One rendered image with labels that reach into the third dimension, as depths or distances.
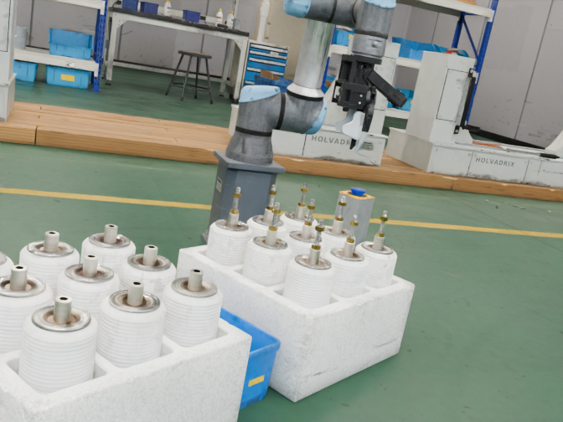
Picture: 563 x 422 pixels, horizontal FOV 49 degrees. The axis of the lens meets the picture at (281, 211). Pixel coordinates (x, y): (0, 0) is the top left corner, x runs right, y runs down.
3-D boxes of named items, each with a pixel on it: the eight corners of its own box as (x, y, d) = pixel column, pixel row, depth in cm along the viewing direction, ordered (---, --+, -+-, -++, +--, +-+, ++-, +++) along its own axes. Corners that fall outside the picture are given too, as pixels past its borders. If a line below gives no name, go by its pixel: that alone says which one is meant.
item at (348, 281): (359, 334, 138) (377, 259, 133) (337, 346, 130) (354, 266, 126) (324, 318, 143) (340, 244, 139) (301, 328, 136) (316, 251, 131)
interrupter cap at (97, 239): (80, 239, 114) (80, 234, 114) (115, 234, 120) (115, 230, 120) (103, 252, 110) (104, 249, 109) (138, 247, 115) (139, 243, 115)
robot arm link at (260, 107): (232, 122, 196) (239, 79, 193) (273, 128, 199) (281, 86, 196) (237, 128, 185) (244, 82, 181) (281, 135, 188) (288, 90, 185)
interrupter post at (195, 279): (183, 288, 100) (186, 269, 100) (194, 285, 102) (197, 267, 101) (193, 294, 99) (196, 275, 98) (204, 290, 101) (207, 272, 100)
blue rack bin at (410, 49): (386, 55, 695) (390, 36, 690) (415, 61, 707) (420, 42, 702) (408, 59, 649) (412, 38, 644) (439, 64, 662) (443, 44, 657)
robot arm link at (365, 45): (380, 39, 141) (393, 40, 133) (376, 59, 142) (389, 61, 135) (349, 33, 139) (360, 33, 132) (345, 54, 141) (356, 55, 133)
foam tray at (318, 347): (168, 321, 143) (178, 249, 139) (280, 292, 172) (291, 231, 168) (294, 403, 119) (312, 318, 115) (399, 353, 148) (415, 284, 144)
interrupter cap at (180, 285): (161, 285, 100) (161, 281, 100) (195, 277, 106) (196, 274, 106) (192, 303, 95) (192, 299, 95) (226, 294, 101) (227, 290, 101)
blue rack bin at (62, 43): (47, 50, 581) (49, 28, 576) (90, 57, 595) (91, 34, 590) (46, 54, 536) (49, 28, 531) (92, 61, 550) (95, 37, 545)
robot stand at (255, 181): (200, 237, 207) (213, 149, 199) (253, 240, 213) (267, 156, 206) (212, 257, 190) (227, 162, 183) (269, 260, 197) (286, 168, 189)
